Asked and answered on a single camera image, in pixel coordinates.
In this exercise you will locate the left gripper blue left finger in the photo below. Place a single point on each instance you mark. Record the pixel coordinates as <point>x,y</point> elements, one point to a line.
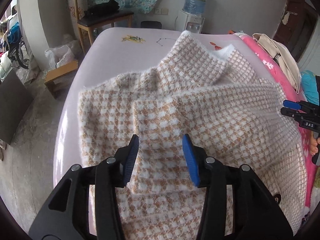
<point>130,154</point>

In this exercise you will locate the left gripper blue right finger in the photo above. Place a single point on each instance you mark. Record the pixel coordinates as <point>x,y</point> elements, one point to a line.
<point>190,159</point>

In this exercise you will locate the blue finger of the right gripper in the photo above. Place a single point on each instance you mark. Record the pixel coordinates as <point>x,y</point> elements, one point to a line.
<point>292,105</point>

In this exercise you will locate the beige houndstooth knit coat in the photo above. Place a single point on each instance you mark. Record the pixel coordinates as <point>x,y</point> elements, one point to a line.
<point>216,98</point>

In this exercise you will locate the cream clothes pile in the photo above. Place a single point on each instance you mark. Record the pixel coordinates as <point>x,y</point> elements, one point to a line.
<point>283,57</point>

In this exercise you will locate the person's right hand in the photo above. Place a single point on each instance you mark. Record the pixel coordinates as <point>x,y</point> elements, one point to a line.
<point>313,144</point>

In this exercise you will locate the teal garment on bed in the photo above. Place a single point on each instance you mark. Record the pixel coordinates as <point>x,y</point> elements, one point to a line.
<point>309,86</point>

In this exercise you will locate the pink floral bedsheet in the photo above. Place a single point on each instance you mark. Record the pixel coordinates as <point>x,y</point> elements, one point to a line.
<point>273,67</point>

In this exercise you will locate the dark wooden door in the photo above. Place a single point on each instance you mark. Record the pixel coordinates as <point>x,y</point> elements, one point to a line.
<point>296,27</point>

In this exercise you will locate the small wooden stool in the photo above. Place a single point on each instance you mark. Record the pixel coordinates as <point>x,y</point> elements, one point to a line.
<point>61,78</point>

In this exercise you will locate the white plastic bag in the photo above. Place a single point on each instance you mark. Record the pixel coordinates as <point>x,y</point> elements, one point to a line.
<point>59,56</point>

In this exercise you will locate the wooden chair with dark seat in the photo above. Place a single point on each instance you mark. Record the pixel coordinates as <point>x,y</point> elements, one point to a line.
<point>88,24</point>

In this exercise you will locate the white water dispenser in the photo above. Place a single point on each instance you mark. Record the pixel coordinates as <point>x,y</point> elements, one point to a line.
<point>192,23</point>

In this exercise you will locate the blue water bottle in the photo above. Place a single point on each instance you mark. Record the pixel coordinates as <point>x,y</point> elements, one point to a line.
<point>194,7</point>

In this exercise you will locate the black bag on chair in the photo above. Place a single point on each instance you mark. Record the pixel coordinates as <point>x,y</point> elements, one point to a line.
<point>103,9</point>

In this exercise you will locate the wheelchair with blue bag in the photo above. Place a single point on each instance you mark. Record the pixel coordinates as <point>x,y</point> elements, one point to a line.
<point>13,44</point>

